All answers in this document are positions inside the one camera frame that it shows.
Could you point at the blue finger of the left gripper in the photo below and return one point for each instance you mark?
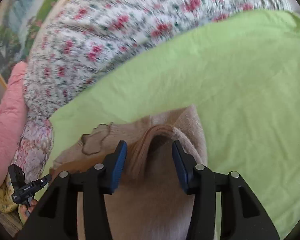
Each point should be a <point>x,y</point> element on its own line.
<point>43,181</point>

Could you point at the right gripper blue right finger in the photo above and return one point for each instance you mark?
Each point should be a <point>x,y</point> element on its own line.
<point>183,165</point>

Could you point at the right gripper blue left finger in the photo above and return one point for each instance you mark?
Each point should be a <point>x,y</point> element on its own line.
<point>118,159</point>

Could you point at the beige knit sweater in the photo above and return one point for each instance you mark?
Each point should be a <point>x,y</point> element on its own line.
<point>149,202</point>

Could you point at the pastel floral folded clothes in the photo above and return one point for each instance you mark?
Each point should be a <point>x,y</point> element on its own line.
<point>34,147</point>

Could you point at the person's left hand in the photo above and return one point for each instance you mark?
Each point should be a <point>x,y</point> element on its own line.
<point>25,211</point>

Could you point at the yellow patterned baby cloth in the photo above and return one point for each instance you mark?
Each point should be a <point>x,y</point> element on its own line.
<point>7,205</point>

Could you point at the pink padded jacket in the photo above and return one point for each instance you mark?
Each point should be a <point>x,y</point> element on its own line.
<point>13,116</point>

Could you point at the light green bed sheet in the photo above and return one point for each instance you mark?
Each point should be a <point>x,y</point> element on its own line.
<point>242,74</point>

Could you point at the floral white pink quilt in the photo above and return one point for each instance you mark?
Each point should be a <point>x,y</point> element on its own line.
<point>87,39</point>

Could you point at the framed landscape painting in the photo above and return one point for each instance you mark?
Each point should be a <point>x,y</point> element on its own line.
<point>20,21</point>

